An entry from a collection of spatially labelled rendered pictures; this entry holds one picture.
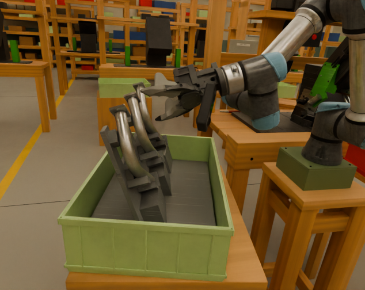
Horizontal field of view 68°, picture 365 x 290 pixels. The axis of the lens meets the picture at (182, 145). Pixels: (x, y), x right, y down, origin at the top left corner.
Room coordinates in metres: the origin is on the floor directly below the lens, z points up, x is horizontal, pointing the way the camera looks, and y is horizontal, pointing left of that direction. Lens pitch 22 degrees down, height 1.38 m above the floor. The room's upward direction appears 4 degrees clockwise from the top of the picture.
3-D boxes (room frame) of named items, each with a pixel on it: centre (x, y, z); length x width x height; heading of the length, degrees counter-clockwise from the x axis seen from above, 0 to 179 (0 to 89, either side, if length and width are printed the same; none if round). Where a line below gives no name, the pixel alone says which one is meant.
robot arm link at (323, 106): (1.01, -0.57, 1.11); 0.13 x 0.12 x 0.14; 23
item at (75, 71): (8.26, 1.84, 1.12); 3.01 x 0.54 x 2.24; 106
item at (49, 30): (9.89, 4.81, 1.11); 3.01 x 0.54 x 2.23; 106
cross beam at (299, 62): (2.11, -0.82, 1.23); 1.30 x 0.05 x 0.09; 104
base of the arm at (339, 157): (1.01, -0.57, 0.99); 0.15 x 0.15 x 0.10
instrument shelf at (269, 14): (2.00, -0.85, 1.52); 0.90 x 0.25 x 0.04; 104
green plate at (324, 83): (1.67, -0.85, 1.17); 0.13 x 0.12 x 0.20; 104
